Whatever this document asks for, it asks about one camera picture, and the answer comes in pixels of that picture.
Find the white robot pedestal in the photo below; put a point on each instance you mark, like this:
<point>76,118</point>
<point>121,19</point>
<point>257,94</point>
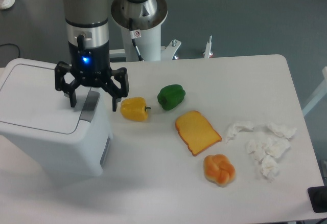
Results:
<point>140,24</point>

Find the crumpled white tissue upper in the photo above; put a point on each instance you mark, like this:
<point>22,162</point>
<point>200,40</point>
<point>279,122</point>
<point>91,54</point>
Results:
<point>280,130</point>

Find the white trash can lid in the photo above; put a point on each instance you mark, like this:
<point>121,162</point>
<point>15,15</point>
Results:
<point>41,96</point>

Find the white trash can body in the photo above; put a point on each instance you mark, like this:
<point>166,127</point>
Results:
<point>57,136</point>

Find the white table clamp bracket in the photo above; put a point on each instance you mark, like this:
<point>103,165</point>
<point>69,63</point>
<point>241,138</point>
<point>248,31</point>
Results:
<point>168,52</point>

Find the crumpled white tissue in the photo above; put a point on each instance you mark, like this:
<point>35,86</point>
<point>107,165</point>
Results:
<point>267,168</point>
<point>280,130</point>
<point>272,147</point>
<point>237,127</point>

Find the white frame at right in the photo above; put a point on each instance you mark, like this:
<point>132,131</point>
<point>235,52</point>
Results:
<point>316,95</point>

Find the crumpled white tissue lower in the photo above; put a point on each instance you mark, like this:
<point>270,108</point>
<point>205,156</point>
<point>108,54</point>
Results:
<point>267,168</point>

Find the white shoe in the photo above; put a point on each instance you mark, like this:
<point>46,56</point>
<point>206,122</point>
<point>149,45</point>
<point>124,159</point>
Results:
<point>6,4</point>

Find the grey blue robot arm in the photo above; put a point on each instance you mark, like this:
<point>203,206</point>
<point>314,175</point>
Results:
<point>88,40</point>

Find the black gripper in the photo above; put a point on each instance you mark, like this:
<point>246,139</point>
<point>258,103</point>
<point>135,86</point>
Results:
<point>91,67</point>

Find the toast bread slice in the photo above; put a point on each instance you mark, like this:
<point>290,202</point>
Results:
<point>196,132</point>

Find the crumpled white tissue middle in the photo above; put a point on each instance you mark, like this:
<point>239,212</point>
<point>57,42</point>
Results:
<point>272,147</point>

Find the crumpled white tissue left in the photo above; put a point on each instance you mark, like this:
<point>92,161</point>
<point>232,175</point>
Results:
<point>237,127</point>

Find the black device at edge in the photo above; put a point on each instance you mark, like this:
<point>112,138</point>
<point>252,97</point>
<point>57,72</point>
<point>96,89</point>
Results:
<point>317,196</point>

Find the green bell pepper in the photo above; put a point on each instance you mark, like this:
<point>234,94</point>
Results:
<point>171,96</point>

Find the orange knotted bread roll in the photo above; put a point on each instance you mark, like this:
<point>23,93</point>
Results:
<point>218,169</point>

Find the yellow bell pepper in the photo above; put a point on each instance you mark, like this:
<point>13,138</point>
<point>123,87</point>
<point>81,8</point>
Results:
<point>134,109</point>

